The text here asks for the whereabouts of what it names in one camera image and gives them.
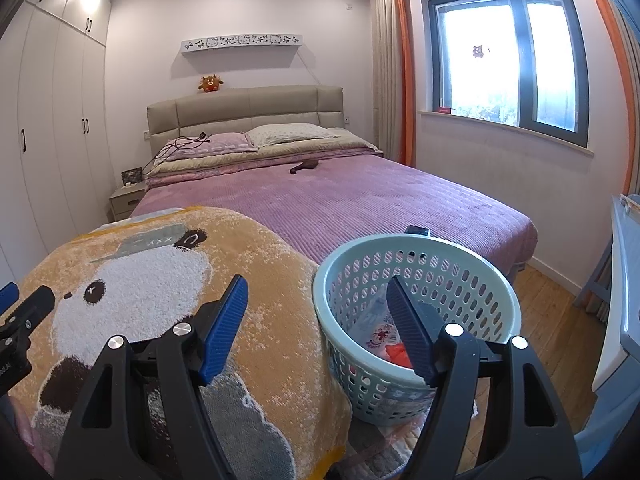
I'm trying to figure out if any printed bear blanket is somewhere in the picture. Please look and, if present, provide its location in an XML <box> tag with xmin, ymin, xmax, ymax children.
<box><xmin>10</xmin><ymin>205</ymin><xmax>353</xmax><ymax>480</ymax></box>

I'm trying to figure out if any light green plastic basket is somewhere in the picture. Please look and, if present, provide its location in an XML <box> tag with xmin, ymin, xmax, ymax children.
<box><xmin>312</xmin><ymin>234</ymin><xmax>522</xmax><ymax>426</ymax></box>

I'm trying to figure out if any white desk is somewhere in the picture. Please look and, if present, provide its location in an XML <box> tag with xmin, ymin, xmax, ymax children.
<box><xmin>572</xmin><ymin>195</ymin><xmax>640</xmax><ymax>441</ymax></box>

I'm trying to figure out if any beige curtain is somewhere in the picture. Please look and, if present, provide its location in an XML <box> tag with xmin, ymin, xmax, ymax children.
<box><xmin>370</xmin><ymin>0</ymin><xmax>408</xmax><ymax>163</ymax></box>

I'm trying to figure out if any red plastic bag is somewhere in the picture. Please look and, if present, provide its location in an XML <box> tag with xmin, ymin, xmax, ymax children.
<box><xmin>387</xmin><ymin>342</ymin><xmax>413</xmax><ymax>368</ymax></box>

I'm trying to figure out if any beige padded headboard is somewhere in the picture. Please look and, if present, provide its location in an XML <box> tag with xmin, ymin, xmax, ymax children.
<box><xmin>146</xmin><ymin>85</ymin><xmax>346</xmax><ymax>168</ymax></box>

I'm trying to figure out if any orange curtain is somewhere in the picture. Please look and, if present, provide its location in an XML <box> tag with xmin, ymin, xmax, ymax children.
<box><xmin>582</xmin><ymin>0</ymin><xmax>640</xmax><ymax>196</ymax></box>
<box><xmin>392</xmin><ymin>0</ymin><xmax>417</xmax><ymax>168</ymax></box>

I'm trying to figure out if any beige folded quilt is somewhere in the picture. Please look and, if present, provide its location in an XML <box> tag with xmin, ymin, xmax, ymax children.
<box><xmin>145</xmin><ymin>140</ymin><xmax>381</xmax><ymax>181</ymax></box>

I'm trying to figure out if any white dotted pillow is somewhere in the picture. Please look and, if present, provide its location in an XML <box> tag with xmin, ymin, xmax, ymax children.
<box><xmin>245</xmin><ymin>124</ymin><xmax>341</xmax><ymax>150</ymax></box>

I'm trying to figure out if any dark framed window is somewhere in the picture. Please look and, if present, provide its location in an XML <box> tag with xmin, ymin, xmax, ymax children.
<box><xmin>427</xmin><ymin>0</ymin><xmax>591</xmax><ymax>148</ymax></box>

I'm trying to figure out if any white wardrobe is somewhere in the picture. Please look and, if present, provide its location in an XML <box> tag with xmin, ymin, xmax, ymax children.
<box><xmin>0</xmin><ymin>0</ymin><xmax>113</xmax><ymax>281</ymax></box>

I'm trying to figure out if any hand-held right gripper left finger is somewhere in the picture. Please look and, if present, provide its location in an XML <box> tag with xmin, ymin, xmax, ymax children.
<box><xmin>52</xmin><ymin>274</ymin><xmax>249</xmax><ymax>480</ymax></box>

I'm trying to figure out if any purple pillow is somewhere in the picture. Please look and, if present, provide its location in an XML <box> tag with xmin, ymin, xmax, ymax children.
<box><xmin>152</xmin><ymin>132</ymin><xmax>258</xmax><ymax>166</ymax></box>

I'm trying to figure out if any bed with purple cover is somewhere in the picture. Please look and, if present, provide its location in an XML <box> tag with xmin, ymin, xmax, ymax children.
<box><xmin>130</xmin><ymin>127</ymin><xmax>540</xmax><ymax>281</ymax></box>

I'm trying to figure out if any black cable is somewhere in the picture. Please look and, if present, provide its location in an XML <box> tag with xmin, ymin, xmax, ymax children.
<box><xmin>142</xmin><ymin>131</ymin><xmax>211</xmax><ymax>171</ymax></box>

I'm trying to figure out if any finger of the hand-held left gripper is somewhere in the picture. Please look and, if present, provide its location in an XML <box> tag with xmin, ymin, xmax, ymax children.
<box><xmin>0</xmin><ymin>286</ymin><xmax>56</xmax><ymax>333</ymax></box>
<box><xmin>0</xmin><ymin>282</ymin><xmax>21</xmax><ymax>313</ymax></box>

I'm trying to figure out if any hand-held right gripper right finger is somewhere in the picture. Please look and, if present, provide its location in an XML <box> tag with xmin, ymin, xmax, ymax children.
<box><xmin>386</xmin><ymin>275</ymin><xmax>583</xmax><ymax>480</ymax></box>

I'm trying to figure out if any white decorated wall shelf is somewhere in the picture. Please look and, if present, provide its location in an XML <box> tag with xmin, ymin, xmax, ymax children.
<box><xmin>181</xmin><ymin>34</ymin><xmax>304</xmax><ymax>53</ymax></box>

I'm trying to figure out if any beige nightstand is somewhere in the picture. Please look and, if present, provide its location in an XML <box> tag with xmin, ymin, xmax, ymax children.
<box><xmin>110</xmin><ymin>182</ymin><xmax>148</xmax><ymax>221</ymax></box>

